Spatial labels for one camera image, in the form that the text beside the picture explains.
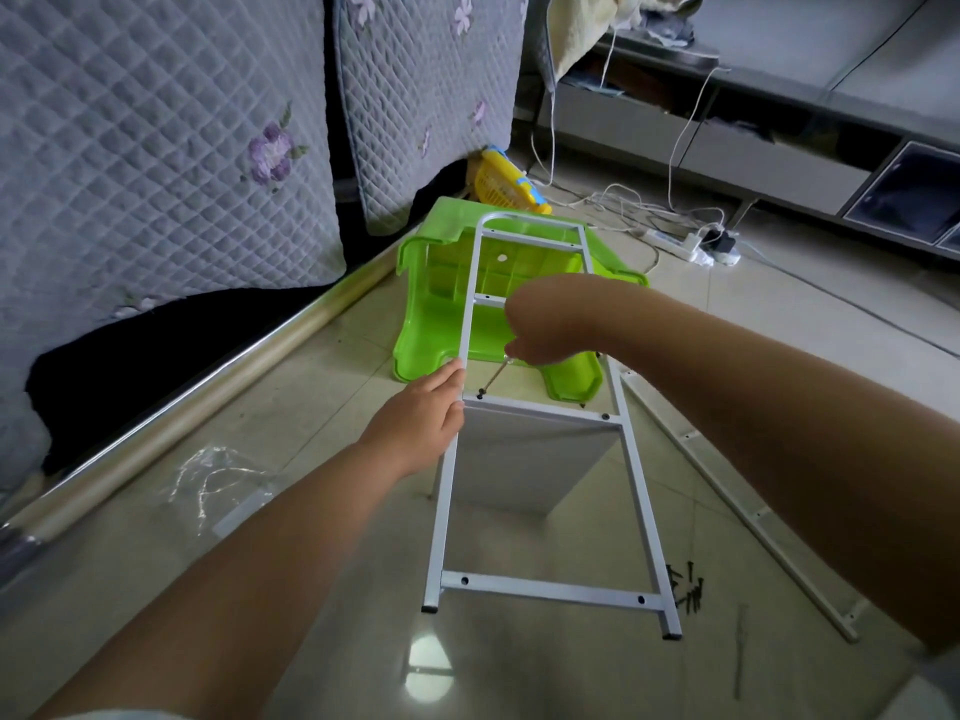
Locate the person's left hand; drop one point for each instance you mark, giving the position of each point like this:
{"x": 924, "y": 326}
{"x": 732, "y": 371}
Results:
{"x": 413, "y": 424}

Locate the person's right hand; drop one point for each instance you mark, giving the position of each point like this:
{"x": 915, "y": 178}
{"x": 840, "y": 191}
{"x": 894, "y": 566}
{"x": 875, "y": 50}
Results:
{"x": 558, "y": 319}

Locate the white wooden board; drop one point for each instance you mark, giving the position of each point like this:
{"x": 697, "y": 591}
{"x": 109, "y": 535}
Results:
{"x": 533, "y": 465}

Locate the clear plastic screw bag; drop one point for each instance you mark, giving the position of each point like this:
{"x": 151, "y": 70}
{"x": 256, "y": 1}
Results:
{"x": 218, "y": 487}

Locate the white metal frame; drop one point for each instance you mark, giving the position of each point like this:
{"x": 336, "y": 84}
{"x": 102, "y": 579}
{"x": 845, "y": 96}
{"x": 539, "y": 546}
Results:
{"x": 750, "y": 510}
{"x": 548, "y": 591}

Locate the person's right forearm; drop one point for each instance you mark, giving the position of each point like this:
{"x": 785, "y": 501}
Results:
{"x": 795, "y": 442}

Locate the person's left forearm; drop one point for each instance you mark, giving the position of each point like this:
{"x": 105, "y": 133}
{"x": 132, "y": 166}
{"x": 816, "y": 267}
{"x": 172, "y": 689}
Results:
{"x": 225, "y": 592}

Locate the person's white shirt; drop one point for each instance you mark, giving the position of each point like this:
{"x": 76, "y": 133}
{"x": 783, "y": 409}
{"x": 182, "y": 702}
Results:
{"x": 930, "y": 697}

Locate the green plastic stool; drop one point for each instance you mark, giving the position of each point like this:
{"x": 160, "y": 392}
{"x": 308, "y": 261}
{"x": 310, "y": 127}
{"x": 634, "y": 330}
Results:
{"x": 435, "y": 307}

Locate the long white power strip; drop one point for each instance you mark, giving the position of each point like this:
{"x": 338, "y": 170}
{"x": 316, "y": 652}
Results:
{"x": 675, "y": 240}

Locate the yellow plastic basket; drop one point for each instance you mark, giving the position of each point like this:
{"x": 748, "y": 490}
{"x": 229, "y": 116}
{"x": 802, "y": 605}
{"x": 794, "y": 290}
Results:
{"x": 507, "y": 180}

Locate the white power strip with plugs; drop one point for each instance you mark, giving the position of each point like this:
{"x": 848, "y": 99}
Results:
{"x": 720, "y": 244}

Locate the pile of black screws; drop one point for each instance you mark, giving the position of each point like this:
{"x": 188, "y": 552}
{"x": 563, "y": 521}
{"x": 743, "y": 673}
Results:
{"x": 687, "y": 585}

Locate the pile of pale cloth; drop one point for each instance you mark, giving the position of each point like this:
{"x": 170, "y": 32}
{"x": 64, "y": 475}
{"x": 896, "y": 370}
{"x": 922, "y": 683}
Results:
{"x": 593, "y": 22}

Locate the grey marble TV cabinet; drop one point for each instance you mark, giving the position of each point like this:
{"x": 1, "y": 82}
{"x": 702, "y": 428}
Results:
{"x": 780, "y": 112}

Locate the grey textured furniture cover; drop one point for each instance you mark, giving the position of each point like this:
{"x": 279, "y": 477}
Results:
{"x": 150, "y": 187}

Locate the chrome metal base rail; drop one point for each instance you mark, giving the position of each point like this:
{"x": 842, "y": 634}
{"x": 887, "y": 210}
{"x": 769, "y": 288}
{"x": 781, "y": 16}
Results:
{"x": 180, "y": 412}

